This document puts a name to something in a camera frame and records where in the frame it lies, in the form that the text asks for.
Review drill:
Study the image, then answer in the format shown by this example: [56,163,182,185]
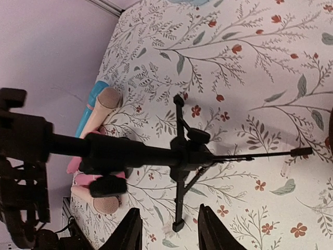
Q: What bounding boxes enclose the beige pink microphone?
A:
[79,87,122,138]

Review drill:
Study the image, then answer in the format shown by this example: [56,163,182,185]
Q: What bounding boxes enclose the floral table mat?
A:
[71,1,332,249]

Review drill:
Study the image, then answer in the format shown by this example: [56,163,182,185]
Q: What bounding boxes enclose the blue microphone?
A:
[75,81,109,138]

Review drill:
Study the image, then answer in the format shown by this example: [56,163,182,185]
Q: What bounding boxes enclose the pink microphone back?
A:
[73,173,103,186]

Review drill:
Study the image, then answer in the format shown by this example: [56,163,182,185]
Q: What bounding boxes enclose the light blue cup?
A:
[168,0,210,7]

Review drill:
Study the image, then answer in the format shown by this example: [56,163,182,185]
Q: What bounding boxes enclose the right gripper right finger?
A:
[198,204,246,250]

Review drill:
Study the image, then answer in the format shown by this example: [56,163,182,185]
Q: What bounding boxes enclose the left aluminium frame post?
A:
[87,0,125,17]

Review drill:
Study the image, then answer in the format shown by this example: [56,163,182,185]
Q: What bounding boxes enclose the black microphone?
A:
[88,175,127,198]

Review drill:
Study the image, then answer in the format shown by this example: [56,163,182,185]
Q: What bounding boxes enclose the black tripod shockmount stand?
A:
[0,87,313,248]

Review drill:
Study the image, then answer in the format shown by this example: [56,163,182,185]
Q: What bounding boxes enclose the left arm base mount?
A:
[32,216,93,250]

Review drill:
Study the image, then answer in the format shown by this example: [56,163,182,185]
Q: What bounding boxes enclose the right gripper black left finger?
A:
[103,208,143,250]

